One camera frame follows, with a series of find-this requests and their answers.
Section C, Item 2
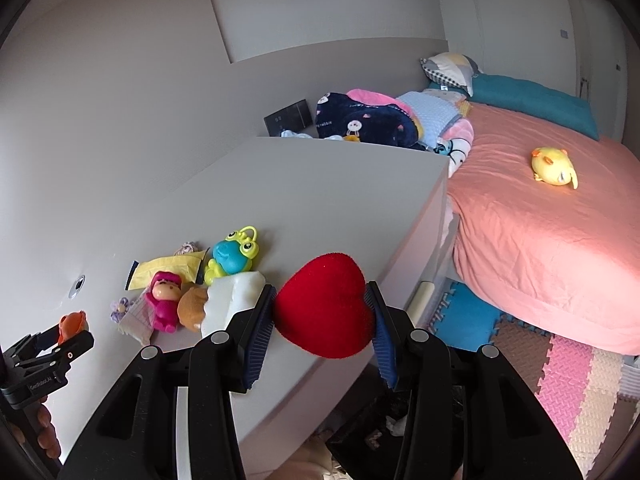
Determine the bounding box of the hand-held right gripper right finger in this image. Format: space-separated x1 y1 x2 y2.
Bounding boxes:
364 281 583 480

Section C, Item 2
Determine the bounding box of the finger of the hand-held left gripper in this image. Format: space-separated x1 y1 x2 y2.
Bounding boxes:
36 331 96 370
2 324 63 361

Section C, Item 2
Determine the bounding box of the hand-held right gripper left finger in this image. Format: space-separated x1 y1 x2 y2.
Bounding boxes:
59 284 277 480

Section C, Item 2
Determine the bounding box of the small orange toy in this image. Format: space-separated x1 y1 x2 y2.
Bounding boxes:
57 311 90 345

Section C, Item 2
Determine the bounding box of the red heart plush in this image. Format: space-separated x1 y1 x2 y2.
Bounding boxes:
272 254 375 359

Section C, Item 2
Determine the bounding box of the brown plush toy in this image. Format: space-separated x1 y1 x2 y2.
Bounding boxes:
177 285 210 333

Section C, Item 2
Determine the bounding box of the black trash bag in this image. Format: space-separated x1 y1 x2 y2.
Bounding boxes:
325 387 481 480

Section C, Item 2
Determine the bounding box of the green frog toy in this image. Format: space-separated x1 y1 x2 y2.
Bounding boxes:
204 226 260 286

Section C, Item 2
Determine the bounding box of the pink hooded doll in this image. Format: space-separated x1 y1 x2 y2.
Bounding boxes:
145 271 182 333

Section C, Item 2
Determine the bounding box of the person's left hand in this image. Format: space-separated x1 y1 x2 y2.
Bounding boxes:
7 394 62 462

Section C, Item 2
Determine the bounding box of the white foam block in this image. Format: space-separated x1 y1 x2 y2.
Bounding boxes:
200 270 266 338

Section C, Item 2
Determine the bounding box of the clear plastic wrapper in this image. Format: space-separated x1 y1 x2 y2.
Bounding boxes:
117 301 156 345

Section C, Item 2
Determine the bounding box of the yellow snack packet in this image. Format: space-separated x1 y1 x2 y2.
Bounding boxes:
125 249 211 291

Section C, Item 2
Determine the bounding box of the light pink cloth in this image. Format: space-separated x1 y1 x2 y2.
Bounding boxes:
295 442 333 480

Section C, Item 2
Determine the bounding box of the white cabinet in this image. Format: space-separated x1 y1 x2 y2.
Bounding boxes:
47 136 458 478

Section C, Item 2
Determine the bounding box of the bed with pink sheet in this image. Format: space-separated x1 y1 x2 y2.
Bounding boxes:
446 102 640 356

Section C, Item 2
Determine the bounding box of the colourful foam floor mat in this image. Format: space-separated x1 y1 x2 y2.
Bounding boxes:
430 280 640 471

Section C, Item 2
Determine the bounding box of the pink white cartoon blanket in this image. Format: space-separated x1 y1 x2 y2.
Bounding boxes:
432 117 475 178

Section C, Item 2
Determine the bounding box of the navy printed blanket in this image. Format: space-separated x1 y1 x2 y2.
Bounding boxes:
316 91 421 148

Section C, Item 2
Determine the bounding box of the light blue blanket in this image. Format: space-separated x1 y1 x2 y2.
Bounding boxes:
397 89 468 146

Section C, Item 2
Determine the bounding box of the yellow chick plush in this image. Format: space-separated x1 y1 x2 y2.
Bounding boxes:
530 146 579 190

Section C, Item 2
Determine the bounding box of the pink plush blanket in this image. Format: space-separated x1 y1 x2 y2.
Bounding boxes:
346 88 412 117

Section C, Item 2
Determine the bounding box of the patchwork patterned pillow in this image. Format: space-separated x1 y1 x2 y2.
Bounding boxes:
420 53 485 97

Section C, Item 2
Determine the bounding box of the teal pillow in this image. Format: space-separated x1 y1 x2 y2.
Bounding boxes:
470 74 600 142

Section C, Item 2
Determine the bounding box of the white door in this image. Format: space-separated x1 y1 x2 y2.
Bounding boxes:
565 0 626 106

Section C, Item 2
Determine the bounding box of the cream cabinet handle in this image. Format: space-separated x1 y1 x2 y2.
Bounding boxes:
410 282 434 328

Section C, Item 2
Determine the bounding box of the black wall panel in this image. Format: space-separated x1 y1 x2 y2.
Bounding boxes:
264 99 315 138

